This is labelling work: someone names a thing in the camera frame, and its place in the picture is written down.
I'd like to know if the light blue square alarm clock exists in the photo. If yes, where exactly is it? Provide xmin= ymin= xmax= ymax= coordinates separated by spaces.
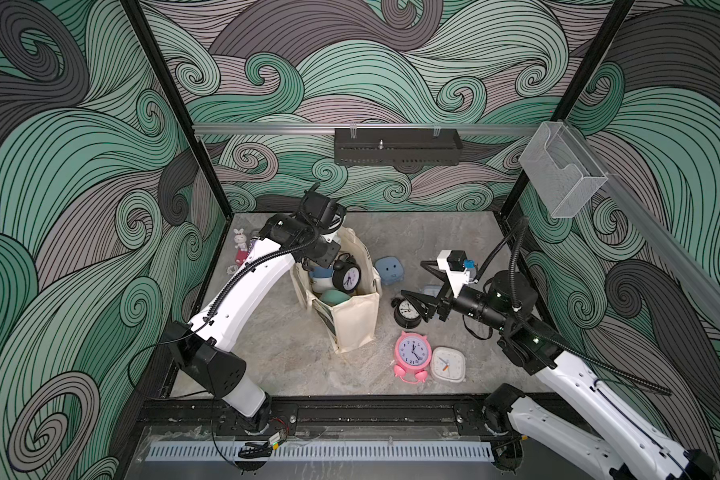
xmin=421 ymin=284 xmax=442 ymax=297

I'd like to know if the pink twin-bell alarm clock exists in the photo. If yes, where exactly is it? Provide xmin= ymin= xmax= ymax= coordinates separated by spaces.
xmin=393 ymin=331 xmax=432 ymax=385

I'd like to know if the large round blue-rim clock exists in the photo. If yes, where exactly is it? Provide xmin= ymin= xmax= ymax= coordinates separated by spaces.
xmin=309 ymin=267 xmax=334 ymax=279

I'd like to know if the black twin-bell alarm clock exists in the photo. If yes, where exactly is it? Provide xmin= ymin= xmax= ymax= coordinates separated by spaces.
xmin=391 ymin=298 xmax=422 ymax=330

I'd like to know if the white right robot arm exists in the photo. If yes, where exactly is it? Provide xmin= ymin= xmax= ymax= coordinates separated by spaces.
xmin=409 ymin=250 xmax=717 ymax=479

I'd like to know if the green round alarm clock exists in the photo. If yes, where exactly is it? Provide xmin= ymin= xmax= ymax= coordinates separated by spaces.
xmin=319 ymin=289 xmax=351 ymax=307

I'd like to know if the small black alarm clock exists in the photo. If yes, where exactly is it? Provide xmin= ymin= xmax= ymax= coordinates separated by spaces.
xmin=332 ymin=252 xmax=362 ymax=294

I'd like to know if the silver twin-bell alarm clock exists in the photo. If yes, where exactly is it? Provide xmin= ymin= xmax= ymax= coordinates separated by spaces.
xmin=311 ymin=277 xmax=334 ymax=296

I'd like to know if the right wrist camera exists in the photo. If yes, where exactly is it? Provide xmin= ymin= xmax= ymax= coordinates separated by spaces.
xmin=436 ymin=250 xmax=477 ymax=298

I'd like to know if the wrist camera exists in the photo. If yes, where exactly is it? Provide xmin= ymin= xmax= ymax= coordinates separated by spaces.
xmin=297 ymin=190 xmax=346 ymax=235
xmin=436 ymin=250 xmax=477 ymax=298

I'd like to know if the floral canvas tote bag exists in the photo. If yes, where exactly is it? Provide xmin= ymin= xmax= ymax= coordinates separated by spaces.
xmin=290 ymin=227 xmax=382 ymax=354

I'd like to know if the white rabbit figurine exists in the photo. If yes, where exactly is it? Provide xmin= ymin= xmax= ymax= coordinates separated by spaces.
xmin=233 ymin=229 xmax=249 ymax=266

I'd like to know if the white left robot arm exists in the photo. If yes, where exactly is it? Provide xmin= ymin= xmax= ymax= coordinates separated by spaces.
xmin=166 ymin=213 xmax=404 ymax=425

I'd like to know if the light blue square clock back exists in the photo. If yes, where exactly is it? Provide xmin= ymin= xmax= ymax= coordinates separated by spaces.
xmin=374 ymin=256 xmax=405 ymax=286

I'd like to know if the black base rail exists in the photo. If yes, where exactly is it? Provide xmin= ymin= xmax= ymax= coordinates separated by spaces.
xmin=137 ymin=394 xmax=504 ymax=439

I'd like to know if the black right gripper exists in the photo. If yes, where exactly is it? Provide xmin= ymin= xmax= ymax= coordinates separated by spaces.
xmin=404 ymin=260 xmax=511 ymax=334

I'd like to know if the white square alarm clock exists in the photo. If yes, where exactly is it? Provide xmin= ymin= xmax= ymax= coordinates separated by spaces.
xmin=430 ymin=346 xmax=466 ymax=383

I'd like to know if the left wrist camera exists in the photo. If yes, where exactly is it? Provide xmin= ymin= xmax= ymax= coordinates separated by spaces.
xmin=297 ymin=190 xmax=346 ymax=235

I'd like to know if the clear acrylic wall holder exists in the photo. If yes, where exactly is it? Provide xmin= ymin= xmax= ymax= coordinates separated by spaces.
xmin=519 ymin=121 xmax=607 ymax=219

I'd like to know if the black perforated wall tray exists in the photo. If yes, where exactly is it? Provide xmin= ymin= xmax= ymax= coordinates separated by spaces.
xmin=333 ymin=127 xmax=464 ymax=173

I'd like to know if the white slotted cable duct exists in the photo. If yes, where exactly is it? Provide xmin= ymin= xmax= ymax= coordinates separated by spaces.
xmin=145 ymin=440 xmax=494 ymax=463

